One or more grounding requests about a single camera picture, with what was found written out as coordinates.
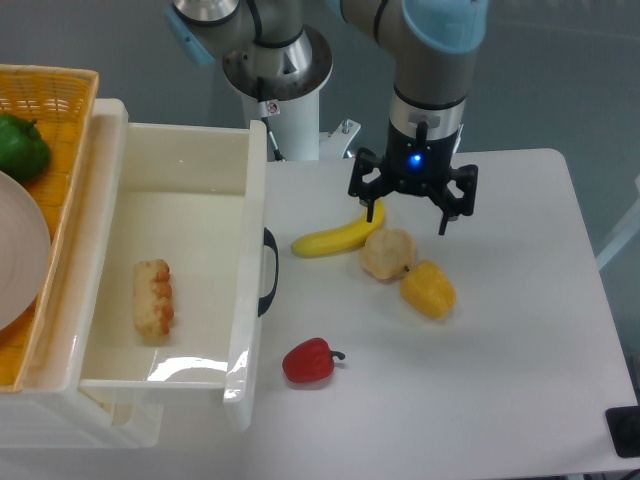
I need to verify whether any black top drawer handle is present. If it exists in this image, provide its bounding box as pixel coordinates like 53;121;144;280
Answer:
257;227;280;317

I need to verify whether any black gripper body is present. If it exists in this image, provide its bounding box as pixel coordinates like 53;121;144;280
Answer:
376;122;460;199

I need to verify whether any white plastic drawer cabinet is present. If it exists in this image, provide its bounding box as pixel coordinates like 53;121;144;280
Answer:
1;99;162;449

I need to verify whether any red bell pepper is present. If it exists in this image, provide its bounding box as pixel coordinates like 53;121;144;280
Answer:
282;337;346;384

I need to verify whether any black device at edge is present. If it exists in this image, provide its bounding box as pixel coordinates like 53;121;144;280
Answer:
605;405;640;458

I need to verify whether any green bell pepper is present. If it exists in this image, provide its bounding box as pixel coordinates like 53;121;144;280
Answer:
1;113;51;183

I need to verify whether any beige round plate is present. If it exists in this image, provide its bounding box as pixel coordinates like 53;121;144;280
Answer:
1;173;51;329

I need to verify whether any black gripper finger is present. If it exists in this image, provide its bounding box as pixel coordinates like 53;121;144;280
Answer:
348;147;385;222
438;164;478;235

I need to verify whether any yellow bell pepper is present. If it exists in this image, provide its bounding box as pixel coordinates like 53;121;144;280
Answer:
400;260;457;320

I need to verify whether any white drawer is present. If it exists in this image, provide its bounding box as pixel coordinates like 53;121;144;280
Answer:
80;121;271;430

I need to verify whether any fried bread stick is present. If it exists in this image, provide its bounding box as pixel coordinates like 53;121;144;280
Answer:
133;259;174;338

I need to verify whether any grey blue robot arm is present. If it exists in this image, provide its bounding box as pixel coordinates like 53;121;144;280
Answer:
164;1;488;223

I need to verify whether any beige peeled fruit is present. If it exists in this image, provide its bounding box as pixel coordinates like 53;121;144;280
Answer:
359;228;416;281

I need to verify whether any yellow banana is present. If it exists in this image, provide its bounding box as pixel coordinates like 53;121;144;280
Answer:
291;200;386;258

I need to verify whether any yellow woven basket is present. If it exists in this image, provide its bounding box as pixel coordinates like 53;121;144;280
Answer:
1;64;99;394

